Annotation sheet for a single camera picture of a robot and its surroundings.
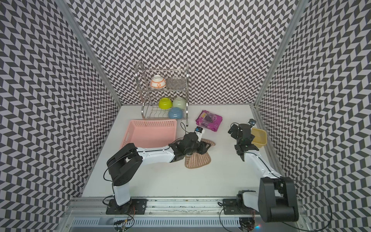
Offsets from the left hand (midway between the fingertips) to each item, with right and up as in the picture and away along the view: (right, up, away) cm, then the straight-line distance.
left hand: (208, 145), depth 86 cm
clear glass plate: (-21, +42, +21) cm, 52 cm away
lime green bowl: (-31, +28, +25) cm, 48 cm away
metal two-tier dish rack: (-25, +31, -5) cm, 40 cm away
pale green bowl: (-20, +29, +26) cm, 44 cm away
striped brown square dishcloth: (-6, -9, 0) cm, 11 cm away
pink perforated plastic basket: (-40, +5, +18) cm, 45 cm away
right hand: (+19, +8, +2) cm, 21 cm away
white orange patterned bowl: (-31, +39, +4) cm, 50 cm away
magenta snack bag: (+3, +15, +18) cm, 23 cm away
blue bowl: (-22, +20, +18) cm, 34 cm away
